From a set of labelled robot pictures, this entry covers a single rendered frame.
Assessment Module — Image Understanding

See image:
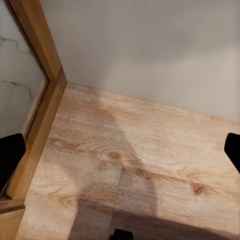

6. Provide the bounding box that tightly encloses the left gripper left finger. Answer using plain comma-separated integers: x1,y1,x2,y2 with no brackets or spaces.
0,133,26,193

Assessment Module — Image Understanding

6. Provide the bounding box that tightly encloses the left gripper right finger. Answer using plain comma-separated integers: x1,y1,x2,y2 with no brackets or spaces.
224,133,240,173

